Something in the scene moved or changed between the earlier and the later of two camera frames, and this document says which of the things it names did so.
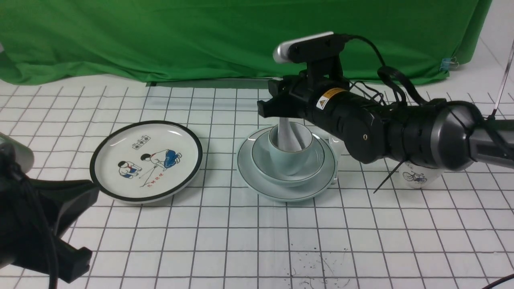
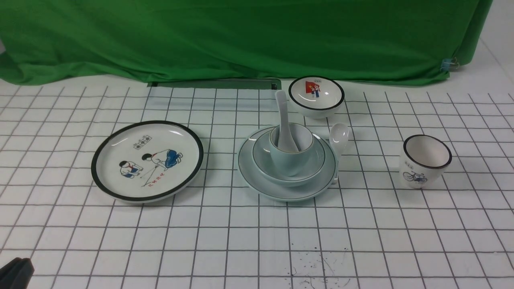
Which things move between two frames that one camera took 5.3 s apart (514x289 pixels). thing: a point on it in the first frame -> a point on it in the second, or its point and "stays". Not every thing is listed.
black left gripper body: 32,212 -> 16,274
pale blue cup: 292,163 stays
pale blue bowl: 263,164 stays
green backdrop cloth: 52,42 stays
